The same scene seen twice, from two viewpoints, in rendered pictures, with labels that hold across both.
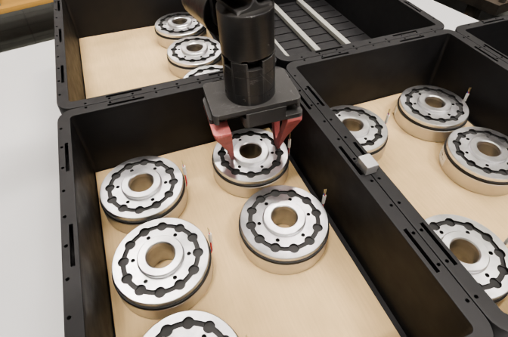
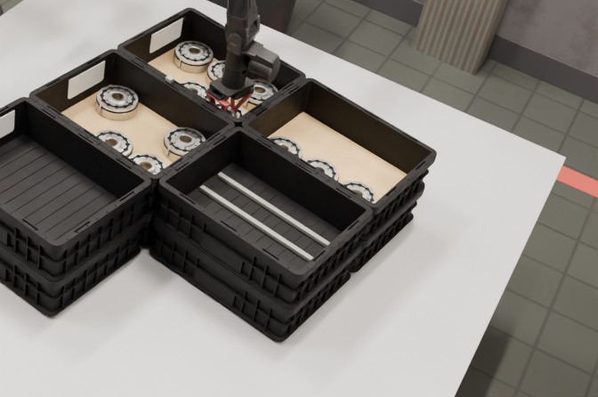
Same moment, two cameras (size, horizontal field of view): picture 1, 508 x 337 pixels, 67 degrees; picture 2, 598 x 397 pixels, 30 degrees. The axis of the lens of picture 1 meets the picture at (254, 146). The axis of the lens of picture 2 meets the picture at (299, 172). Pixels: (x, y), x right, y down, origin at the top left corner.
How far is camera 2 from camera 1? 2.85 m
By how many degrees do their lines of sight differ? 87
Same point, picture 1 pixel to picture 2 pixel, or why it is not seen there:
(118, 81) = (346, 154)
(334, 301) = not seen: hidden behind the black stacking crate
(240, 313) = (189, 77)
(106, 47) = (391, 179)
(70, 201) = not seen: hidden behind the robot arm
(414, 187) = (140, 134)
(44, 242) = not seen: hidden behind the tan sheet
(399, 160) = (152, 147)
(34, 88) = (451, 206)
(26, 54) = (509, 235)
